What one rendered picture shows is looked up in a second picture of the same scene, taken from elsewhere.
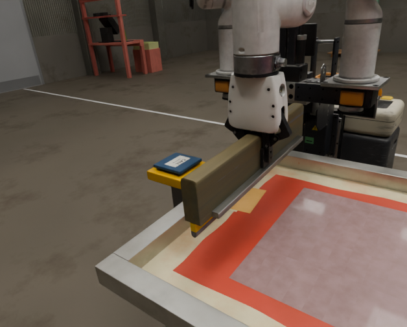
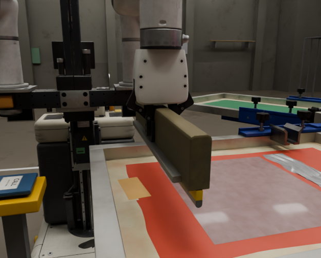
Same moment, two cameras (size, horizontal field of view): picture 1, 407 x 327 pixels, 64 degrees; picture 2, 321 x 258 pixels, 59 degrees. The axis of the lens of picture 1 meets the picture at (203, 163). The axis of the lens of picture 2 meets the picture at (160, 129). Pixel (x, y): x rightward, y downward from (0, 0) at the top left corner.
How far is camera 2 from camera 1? 0.41 m
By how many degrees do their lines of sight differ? 50
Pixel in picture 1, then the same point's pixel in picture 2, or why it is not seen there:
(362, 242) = (240, 180)
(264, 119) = (178, 89)
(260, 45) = (178, 19)
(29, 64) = not seen: outside the picture
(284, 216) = (177, 187)
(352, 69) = not seen: hidden behind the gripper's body
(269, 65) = (181, 39)
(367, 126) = (117, 131)
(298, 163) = (136, 151)
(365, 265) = (261, 191)
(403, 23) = not seen: hidden behind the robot
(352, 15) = (131, 34)
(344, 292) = (278, 209)
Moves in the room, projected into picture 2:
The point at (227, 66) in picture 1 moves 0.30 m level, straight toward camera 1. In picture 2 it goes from (7, 79) to (50, 85)
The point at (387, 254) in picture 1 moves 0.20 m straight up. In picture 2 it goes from (259, 181) to (267, 95)
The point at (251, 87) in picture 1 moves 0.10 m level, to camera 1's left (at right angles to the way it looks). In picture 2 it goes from (166, 60) to (127, 60)
